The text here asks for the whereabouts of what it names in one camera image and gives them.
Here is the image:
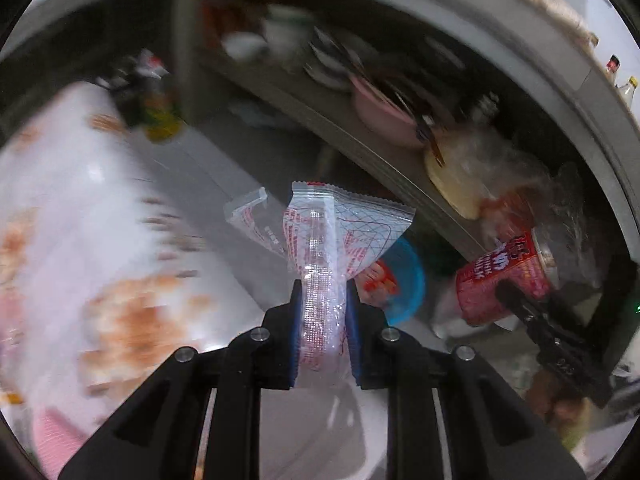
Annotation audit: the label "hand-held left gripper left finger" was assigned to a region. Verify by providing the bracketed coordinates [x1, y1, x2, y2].
[57, 280, 303, 480]

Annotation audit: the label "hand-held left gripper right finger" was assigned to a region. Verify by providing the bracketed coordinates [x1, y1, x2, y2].
[345, 279, 588, 480]

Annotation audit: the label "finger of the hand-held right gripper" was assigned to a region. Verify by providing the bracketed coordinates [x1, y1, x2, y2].
[495, 279, 557, 342]

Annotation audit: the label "red paper cup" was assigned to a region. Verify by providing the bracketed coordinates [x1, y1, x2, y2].
[454, 227, 558, 328]

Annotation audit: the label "red white wrapper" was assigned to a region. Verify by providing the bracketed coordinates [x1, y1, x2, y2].
[361, 260, 401, 297]

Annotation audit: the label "blue plastic basket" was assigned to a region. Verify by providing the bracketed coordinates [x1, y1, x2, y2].
[360, 237, 426, 327]

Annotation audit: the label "clear wrapper red print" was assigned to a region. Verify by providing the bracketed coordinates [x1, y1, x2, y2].
[223, 180, 416, 390]

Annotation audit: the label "crumpled clear plastic bags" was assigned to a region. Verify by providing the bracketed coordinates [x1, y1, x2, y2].
[450, 125, 606, 286]

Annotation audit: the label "yellow plate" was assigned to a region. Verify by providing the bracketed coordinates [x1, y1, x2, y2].
[424, 130, 488, 221]

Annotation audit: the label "pink plastic basin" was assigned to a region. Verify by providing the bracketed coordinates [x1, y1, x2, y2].
[350, 72, 426, 148]

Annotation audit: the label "floral checked tablecloth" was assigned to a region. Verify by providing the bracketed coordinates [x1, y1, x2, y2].
[0, 80, 281, 480]

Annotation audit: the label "cooking oil bottle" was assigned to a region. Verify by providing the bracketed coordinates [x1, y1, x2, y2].
[137, 55, 183, 143]

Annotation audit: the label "stack of plates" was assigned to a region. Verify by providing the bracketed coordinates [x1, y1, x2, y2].
[302, 40, 361, 91]

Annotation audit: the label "dark bag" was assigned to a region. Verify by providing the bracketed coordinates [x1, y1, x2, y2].
[100, 60, 146, 126]

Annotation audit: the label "white bowl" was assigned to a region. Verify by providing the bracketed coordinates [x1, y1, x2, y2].
[220, 30, 268, 61]

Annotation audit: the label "stack of white bowls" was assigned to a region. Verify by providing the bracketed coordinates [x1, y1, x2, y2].
[262, 5, 313, 61]

